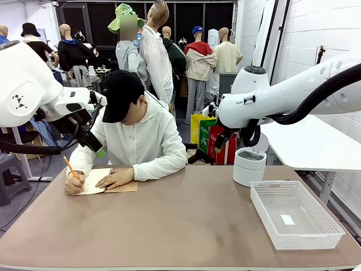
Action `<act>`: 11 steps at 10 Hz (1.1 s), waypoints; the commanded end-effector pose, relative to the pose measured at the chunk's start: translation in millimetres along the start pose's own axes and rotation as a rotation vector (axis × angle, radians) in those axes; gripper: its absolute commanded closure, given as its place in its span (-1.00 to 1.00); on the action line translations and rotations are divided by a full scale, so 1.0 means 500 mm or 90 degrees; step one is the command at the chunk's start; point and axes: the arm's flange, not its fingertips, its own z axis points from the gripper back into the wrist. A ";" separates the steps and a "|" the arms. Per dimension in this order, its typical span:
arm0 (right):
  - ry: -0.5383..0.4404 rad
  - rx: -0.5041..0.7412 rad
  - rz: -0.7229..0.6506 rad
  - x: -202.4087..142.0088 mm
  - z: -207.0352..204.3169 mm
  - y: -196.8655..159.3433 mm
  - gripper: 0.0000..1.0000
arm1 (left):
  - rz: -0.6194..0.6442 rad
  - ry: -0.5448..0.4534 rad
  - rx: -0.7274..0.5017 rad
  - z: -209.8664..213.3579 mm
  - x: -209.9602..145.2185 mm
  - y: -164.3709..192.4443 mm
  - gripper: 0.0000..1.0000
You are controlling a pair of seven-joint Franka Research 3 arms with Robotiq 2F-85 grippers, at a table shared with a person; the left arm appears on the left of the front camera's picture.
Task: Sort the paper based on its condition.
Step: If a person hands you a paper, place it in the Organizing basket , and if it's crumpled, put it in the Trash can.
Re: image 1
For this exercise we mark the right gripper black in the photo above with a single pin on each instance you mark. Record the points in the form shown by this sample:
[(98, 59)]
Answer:
[(231, 134)]

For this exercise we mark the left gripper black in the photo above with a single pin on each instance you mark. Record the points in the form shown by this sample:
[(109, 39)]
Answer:
[(80, 125)]

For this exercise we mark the yellow pencil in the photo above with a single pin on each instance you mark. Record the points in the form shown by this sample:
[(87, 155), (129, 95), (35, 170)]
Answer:
[(70, 168)]

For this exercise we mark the spiral notebook brown cover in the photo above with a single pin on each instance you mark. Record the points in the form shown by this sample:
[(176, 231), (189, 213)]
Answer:
[(127, 187)]

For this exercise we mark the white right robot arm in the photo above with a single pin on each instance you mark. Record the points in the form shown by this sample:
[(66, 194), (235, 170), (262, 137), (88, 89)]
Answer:
[(282, 96)]

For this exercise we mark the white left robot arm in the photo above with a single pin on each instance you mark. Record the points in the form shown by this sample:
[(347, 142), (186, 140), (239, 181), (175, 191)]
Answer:
[(25, 84)]

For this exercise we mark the left forearm white sleeve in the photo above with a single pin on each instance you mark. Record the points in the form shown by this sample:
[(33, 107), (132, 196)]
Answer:
[(160, 169)]

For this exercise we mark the person's left hand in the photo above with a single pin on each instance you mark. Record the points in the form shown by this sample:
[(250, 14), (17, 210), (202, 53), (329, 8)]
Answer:
[(118, 179)]

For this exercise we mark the person's right hand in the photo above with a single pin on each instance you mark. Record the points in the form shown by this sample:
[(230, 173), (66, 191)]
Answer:
[(74, 185)]

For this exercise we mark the green recycling bin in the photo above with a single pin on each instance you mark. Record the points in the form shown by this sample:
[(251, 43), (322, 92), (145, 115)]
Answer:
[(204, 135)]

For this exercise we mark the black and wooden floor stand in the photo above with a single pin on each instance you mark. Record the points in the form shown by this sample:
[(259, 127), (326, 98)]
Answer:
[(197, 156)]

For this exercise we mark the yellow recycling bin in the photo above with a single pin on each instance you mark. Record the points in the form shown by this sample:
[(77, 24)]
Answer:
[(196, 127)]

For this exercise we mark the white lidded trash bin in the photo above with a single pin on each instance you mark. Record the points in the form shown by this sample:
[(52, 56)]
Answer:
[(248, 172)]

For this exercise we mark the blue garment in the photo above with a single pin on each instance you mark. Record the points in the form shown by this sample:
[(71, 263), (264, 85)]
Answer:
[(45, 132)]

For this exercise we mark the person in white hoodie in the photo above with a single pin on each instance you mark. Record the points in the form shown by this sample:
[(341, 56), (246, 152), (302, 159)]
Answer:
[(146, 135)]

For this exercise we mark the grey cabinet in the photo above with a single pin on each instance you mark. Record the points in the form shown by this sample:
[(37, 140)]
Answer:
[(225, 84)]

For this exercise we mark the black baseball cap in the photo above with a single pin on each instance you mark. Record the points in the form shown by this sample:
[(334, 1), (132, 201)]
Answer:
[(121, 90)]

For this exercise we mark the white desk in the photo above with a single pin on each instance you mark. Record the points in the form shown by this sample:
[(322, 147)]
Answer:
[(25, 166)]

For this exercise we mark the blue jeans half mannequin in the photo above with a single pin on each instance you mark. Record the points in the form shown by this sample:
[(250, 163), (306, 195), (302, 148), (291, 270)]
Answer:
[(57, 77)]

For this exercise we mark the mannequin red beige jacket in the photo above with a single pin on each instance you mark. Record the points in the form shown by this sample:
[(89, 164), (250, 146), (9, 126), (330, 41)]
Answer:
[(200, 62)]

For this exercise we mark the grey plastic stool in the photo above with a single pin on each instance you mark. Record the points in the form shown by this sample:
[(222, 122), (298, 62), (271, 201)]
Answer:
[(11, 169)]

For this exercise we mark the mannequin cream shirt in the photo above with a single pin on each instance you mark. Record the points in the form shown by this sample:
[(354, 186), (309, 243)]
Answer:
[(227, 56)]

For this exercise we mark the masked person in black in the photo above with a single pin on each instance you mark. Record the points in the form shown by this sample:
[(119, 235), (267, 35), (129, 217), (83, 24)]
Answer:
[(97, 56)]

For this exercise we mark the large white table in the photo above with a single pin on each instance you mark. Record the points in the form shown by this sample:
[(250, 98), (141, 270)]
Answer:
[(310, 146)]

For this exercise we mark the mannequin black hoodie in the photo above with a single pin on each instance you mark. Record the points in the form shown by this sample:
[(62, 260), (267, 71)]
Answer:
[(73, 53)]

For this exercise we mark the mannequin grey vest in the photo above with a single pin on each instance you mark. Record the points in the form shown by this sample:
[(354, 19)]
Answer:
[(128, 56)]

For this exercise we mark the mannequin dark green jacket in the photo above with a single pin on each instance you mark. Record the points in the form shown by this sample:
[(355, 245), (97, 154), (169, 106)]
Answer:
[(176, 56)]

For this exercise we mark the small white rectangular sticker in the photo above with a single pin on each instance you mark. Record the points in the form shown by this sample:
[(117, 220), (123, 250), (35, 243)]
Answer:
[(287, 219)]

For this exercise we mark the tall mannequin white shirt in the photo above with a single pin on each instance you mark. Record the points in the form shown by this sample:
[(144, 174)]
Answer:
[(156, 62)]

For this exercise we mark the mannequin black top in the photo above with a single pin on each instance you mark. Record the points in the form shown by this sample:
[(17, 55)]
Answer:
[(42, 48)]

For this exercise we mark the blue cap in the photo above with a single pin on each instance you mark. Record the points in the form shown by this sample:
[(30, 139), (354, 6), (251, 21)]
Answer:
[(198, 29)]

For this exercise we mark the black tripod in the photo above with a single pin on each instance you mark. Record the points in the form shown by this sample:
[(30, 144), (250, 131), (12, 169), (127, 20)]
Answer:
[(320, 55)]

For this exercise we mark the black bucket hat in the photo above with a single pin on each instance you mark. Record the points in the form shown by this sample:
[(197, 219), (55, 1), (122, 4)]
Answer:
[(29, 28)]

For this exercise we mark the white perforated plastic basket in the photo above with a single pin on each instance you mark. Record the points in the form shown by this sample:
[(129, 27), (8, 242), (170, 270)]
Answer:
[(330, 226)]

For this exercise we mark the green checked sun hat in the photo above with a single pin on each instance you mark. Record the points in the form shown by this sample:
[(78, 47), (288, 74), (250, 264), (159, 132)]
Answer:
[(124, 9)]

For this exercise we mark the mannequin blue white jacket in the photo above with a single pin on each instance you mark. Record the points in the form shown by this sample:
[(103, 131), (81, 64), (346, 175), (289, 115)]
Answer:
[(3, 31)]

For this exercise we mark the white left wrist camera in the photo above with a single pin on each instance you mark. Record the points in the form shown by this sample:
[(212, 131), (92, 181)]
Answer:
[(98, 98)]

